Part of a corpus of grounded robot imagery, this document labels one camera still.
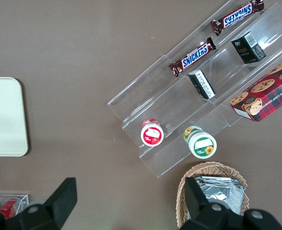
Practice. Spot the stacked aluminium foil trays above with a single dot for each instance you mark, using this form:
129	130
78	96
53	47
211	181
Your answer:
225	194

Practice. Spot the clear acrylic bottle rack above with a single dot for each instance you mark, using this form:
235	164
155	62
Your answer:
23	198

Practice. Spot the red lid yogurt cup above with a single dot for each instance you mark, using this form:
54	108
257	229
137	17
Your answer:
152	135

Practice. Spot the cream plastic tray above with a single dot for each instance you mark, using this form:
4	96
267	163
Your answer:
4	117

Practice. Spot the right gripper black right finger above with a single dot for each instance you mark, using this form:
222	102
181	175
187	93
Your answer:
198	206

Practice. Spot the green lid yogurt cup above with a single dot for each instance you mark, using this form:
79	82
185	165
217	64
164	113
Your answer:
202	145

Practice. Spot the Snickers chocolate bar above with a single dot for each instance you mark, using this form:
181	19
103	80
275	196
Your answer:
193	57
237	16

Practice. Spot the clear acrylic stepped stand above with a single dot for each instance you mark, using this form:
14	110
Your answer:
169	103

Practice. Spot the small black carton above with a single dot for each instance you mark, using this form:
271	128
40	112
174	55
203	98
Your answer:
247	49
202	85

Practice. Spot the light tan wicker basket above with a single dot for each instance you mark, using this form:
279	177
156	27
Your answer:
183	198

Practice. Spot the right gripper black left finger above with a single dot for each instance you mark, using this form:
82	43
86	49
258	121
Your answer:
59	203

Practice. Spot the red plaid cookie box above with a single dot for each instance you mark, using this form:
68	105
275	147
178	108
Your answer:
268	95

